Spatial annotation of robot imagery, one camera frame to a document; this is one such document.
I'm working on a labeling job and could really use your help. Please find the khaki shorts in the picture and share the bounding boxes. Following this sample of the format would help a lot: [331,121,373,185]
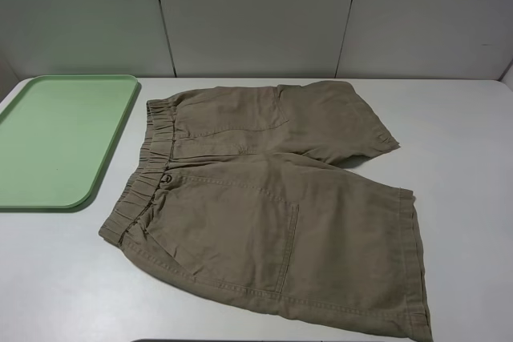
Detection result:
[99,81,432,341]

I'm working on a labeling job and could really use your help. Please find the green plastic tray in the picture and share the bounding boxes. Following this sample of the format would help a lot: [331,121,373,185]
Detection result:
[1,75,138,210]

